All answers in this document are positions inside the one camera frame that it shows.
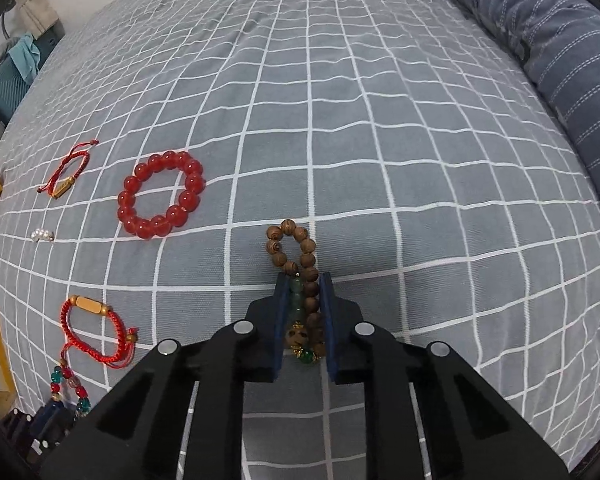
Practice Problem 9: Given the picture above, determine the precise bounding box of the teal cloth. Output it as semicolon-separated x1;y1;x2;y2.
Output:
8;32;41;86

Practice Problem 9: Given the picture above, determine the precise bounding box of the blue striped pillow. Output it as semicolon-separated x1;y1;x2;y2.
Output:
456;0;600;200

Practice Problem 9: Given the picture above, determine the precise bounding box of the multicolour glass bead bracelet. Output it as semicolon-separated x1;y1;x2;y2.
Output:
48;363;93;418

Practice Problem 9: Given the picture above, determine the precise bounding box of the red cord bracelet gold tube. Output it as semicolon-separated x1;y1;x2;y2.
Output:
58;294;141;370

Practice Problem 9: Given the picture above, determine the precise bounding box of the brown wooden bead bracelet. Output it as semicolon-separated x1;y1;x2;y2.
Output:
264;218;328;365

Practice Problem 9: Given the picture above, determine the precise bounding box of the red bead bracelet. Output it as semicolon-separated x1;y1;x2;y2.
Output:
115;149;208;240

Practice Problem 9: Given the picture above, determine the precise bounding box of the thin red cord bracelet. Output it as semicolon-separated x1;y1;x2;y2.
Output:
36;138;101;201

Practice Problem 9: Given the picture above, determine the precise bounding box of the teal suitcase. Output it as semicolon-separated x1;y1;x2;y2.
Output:
0;32;59;125

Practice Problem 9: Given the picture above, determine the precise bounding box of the grey checked bed cover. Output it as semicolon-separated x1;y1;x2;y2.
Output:
0;0;600;467

